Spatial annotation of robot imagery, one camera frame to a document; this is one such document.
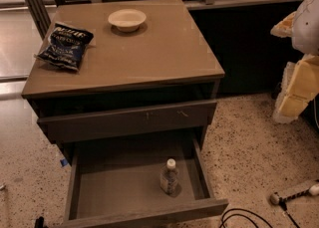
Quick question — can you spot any blue chips bag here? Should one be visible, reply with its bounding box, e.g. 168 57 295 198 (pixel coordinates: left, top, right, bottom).
35 23 94 71

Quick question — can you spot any white paper bowl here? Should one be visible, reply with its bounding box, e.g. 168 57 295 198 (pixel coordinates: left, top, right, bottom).
108 9 147 33

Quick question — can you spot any closed top drawer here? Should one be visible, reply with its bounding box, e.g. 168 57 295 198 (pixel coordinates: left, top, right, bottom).
38 100 216 143

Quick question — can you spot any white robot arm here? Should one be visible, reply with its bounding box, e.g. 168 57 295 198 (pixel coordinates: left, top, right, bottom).
270 0 319 123

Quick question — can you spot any clear plastic water bottle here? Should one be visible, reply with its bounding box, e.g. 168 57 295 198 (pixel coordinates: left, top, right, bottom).
159 158 178 195

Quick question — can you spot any black floor cable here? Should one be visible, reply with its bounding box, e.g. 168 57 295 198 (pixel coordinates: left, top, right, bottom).
218 208 274 228

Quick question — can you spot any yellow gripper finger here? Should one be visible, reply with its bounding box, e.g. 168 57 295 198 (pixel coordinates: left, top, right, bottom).
270 12 296 38
272 55 319 123

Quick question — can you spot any white striped floor tool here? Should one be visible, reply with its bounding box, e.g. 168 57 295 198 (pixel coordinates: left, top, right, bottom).
269 180 319 205

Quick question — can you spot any open middle drawer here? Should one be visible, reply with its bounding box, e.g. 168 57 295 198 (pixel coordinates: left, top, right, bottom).
59 131 228 228

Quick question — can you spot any brown drawer cabinet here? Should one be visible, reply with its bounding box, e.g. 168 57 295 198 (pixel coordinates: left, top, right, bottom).
21 0 230 228

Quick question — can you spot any blue tape piece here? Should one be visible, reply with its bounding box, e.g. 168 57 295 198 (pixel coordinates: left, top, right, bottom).
60 159 69 167

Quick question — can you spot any black object bottom left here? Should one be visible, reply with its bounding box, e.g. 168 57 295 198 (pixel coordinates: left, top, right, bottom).
34 216 44 228

